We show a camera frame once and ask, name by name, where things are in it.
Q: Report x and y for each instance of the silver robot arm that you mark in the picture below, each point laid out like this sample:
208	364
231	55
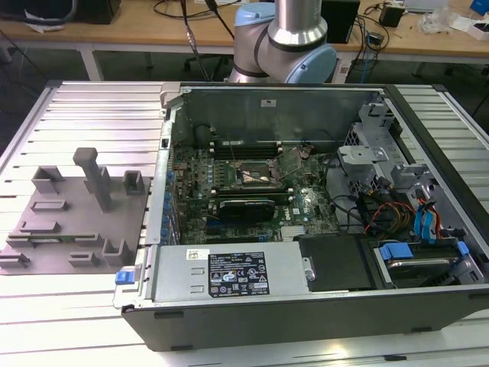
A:
296	34

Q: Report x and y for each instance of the CPU socket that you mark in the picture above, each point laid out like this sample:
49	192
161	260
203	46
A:
254	176

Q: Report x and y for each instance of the black graphics card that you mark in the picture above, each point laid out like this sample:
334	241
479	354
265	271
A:
248	210

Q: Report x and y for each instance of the green motherboard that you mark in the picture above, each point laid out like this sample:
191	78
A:
198	183

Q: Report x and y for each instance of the black cylindrical component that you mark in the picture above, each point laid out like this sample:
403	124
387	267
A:
202	134

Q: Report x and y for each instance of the round coin cell battery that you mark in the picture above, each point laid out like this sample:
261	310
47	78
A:
305	153

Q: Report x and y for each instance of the silver chipset heatsink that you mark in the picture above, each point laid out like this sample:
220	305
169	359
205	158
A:
293	232

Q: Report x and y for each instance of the grey power supply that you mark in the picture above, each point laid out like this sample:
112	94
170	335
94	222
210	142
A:
175	275

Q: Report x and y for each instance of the grey metal drive cage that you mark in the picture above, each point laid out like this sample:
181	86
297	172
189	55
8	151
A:
361	154

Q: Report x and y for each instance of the black plastic shroud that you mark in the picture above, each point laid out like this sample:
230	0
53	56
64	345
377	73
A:
336	264

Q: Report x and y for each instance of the open black PC case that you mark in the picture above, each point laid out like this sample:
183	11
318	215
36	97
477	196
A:
267	329

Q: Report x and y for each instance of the blue case latch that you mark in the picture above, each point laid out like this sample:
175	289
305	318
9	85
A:
124	276

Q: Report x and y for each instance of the blue disk carrier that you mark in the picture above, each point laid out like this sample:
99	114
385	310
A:
395	252

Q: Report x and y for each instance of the grey part rack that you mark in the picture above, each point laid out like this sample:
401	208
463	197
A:
76	221

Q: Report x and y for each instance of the black upright device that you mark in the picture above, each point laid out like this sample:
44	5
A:
344	23

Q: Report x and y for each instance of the wooden desk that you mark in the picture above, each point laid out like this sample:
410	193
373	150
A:
126	34

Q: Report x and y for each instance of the black hard disk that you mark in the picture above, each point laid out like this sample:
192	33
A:
420	269

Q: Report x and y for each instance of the green RAM stick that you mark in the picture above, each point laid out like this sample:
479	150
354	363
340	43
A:
49	240

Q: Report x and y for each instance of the small black adapter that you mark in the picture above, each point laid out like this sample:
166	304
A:
392	15

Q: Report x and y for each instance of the clear plastic bag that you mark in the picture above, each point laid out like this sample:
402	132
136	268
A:
435	19

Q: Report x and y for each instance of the flat white tray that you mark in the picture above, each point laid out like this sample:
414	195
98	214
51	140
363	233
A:
426	4

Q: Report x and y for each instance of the large black box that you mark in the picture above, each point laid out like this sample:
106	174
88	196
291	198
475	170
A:
57	9

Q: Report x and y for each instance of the crumpled white paper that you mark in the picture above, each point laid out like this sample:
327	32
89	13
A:
42	21

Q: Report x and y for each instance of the white cardboard box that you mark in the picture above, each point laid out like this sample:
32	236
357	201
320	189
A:
471	27

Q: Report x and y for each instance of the blue box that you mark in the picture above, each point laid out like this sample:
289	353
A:
480	7

